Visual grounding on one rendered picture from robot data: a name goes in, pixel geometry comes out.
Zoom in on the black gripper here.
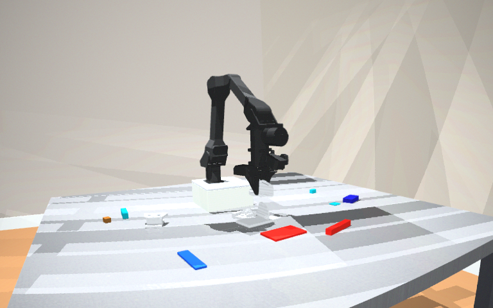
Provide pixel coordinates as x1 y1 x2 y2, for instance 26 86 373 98
234 145 277 196

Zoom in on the cyan rectangular block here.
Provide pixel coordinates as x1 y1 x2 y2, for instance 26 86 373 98
121 208 128 219

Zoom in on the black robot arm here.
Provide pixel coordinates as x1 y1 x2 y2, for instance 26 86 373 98
200 74 289 184

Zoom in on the red rectangular bar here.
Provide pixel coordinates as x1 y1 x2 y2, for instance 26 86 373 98
325 219 350 235

